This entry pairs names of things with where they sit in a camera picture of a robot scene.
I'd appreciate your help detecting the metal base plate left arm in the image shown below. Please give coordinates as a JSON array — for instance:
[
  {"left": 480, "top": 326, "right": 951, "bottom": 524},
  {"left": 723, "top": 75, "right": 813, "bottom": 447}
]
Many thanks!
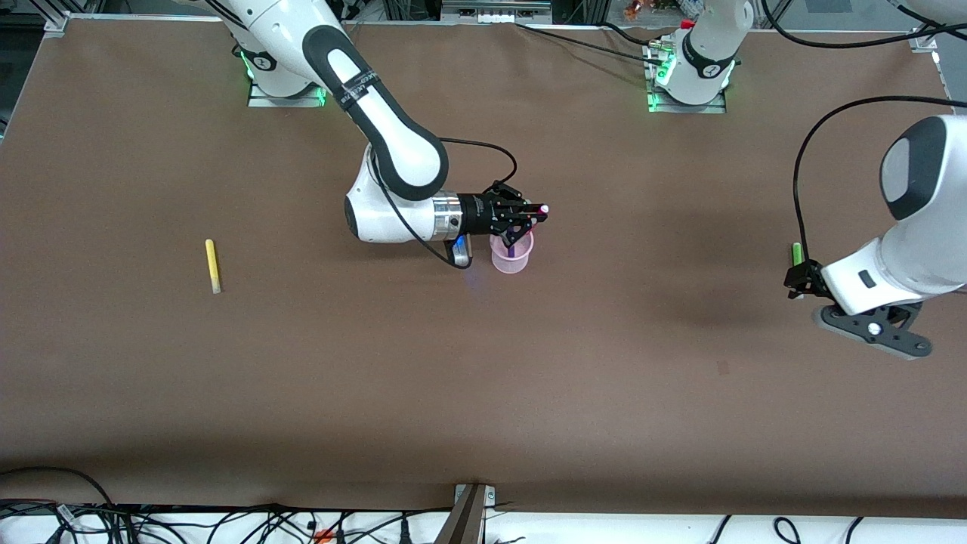
[{"left": 646, "top": 38, "right": 728, "bottom": 114}]

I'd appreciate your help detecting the metal base plate right arm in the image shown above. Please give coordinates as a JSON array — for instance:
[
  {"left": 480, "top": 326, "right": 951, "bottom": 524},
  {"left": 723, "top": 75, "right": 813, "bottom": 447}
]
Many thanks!
[{"left": 248, "top": 45, "right": 328, "bottom": 108}]

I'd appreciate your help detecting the pink plastic cup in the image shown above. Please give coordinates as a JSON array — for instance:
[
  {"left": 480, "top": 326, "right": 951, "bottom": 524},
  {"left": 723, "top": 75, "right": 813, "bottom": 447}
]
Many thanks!
[{"left": 490, "top": 227, "right": 536, "bottom": 275}]

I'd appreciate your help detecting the grey metal box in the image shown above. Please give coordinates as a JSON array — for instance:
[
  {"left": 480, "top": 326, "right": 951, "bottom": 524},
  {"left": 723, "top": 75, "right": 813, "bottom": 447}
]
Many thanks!
[{"left": 440, "top": 0, "right": 554, "bottom": 23}]

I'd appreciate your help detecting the table support strut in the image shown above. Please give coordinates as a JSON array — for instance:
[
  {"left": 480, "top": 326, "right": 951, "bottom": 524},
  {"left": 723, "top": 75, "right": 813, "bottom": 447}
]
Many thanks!
[{"left": 436, "top": 484, "right": 497, "bottom": 544}]

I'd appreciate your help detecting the black cable to right gripper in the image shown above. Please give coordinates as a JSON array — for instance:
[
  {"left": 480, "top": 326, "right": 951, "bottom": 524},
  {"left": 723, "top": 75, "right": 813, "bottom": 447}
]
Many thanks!
[{"left": 438, "top": 138, "right": 520, "bottom": 187}]

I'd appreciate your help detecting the black cable to gripper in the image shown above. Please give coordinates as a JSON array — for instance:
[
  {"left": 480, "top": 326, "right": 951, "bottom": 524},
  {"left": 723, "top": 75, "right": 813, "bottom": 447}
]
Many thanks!
[
  {"left": 438, "top": 138, "right": 520, "bottom": 187},
  {"left": 792, "top": 95, "right": 967, "bottom": 264}
]

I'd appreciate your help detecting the black cable to right camera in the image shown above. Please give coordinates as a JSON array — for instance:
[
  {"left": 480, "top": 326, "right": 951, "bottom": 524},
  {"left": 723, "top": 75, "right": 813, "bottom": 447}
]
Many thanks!
[{"left": 367, "top": 147, "right": 459, "bottom": 267}]

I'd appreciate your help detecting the black cable to left gripper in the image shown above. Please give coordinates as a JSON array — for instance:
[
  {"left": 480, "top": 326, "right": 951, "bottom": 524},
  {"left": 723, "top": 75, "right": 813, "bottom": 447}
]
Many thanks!
[{"left": 792, "top": 95, "right": 967, "bottom": 264}]

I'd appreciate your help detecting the black cable on table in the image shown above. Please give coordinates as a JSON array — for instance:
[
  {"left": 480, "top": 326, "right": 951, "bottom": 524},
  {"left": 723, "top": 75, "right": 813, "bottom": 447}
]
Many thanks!
[{"left": 516, "top": 21, "right": 666, "bottom": 66}]

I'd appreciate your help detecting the black strap on right arm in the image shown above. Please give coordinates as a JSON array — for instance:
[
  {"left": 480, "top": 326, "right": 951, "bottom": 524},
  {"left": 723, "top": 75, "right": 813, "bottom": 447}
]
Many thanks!
[{"left": 335, "top": 71, "right": 382, "bottom": 113}]

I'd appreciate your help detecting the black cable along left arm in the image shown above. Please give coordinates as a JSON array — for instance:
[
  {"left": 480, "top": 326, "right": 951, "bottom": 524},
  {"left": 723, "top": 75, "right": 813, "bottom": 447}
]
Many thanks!
[{"left": 759, "top": 0, "right": 967, "bottom": 48}]

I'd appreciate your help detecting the aluminium frame corner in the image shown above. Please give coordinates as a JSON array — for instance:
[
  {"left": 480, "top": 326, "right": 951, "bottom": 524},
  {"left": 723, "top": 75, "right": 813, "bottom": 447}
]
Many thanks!
[
  {"left": 42, "top": 0, "right": 74, "bottom": 36},
  {"left": 905, "top": 23, "right": 967, "bottom": 55}
]

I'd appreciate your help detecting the thick black cable loop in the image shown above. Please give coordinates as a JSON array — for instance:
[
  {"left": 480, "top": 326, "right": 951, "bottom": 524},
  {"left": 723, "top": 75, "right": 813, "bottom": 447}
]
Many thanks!
[{"left": 0, "top": 465, "right": 116, "bottom": 509}]

